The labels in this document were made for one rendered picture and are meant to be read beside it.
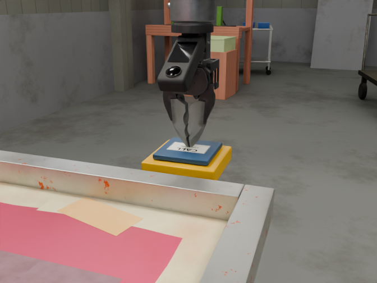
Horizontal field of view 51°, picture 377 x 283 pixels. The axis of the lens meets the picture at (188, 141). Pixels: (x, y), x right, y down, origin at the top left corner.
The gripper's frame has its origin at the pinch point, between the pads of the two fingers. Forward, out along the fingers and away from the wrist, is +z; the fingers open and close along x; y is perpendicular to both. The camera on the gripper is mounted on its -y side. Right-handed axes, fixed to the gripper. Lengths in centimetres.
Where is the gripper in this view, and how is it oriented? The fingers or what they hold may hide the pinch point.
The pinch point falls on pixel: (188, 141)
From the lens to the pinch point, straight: 71.0
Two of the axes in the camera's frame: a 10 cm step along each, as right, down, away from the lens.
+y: 3.2, -3.1, 8.9
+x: -9.5, -1.0, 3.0
